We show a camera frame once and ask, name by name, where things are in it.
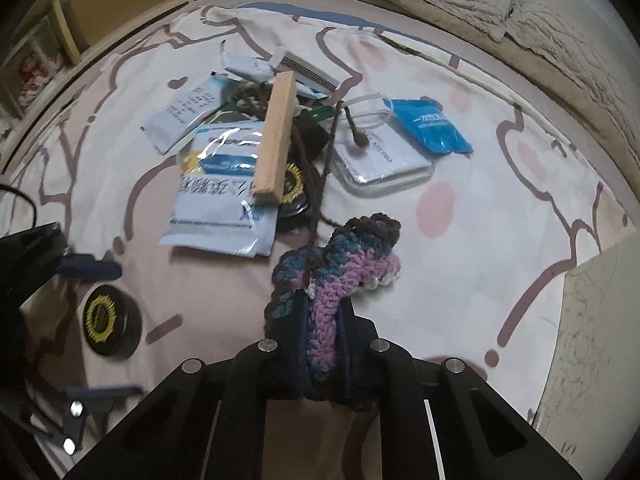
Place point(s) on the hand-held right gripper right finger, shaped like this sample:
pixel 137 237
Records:
pixel 360 340

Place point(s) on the large light blue packet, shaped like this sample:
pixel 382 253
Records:
pixel 215 220

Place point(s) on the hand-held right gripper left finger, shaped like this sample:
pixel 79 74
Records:
pixel 280 340

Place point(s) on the black round tin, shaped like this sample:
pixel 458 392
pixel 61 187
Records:
pixel 293 185
pixel 107 320

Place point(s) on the white cardboard box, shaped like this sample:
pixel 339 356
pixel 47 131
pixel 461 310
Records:
pixel 585 360

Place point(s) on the white and blue packet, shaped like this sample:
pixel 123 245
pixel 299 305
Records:
pixel 185 110

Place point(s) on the multicolour crochet piece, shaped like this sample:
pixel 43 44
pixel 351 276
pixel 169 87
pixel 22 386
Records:
pixel 340 280

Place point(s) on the clear box red plush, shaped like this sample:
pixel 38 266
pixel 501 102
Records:
pixel 35 70

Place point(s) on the beige fleece duvet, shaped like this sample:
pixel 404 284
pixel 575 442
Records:
pixel 550 87

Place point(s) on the wooden block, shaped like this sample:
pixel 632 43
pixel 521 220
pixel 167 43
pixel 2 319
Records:
pixel 275 135

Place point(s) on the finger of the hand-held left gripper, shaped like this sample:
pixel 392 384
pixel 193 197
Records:
pixel 92 267
pixel 105 394

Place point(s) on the white grille box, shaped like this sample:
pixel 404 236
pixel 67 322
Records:
pixel 307 72

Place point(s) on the small pale torn packet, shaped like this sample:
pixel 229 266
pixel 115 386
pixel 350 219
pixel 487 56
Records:
pixel 245 67

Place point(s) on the teal small packet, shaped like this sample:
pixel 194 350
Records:
pixel 432 127

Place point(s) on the wooden bedside shelf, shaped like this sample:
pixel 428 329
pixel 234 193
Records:
pixel 67 35

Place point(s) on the clear card pouch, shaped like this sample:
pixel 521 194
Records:
pixel 382 162

